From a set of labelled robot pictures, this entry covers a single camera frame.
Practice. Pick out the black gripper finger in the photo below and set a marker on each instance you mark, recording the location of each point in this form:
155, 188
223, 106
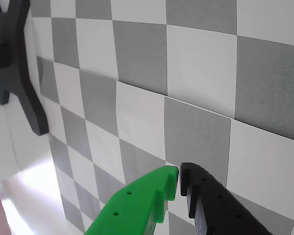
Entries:
215, 210

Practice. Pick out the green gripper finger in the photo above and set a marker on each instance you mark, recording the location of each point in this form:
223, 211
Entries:
137, 205

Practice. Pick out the grey white checkerboard mat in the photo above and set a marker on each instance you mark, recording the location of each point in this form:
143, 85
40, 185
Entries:
198, 73

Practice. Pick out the black X-shaped stand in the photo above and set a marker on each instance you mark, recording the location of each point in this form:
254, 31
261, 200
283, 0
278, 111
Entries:
20, 63

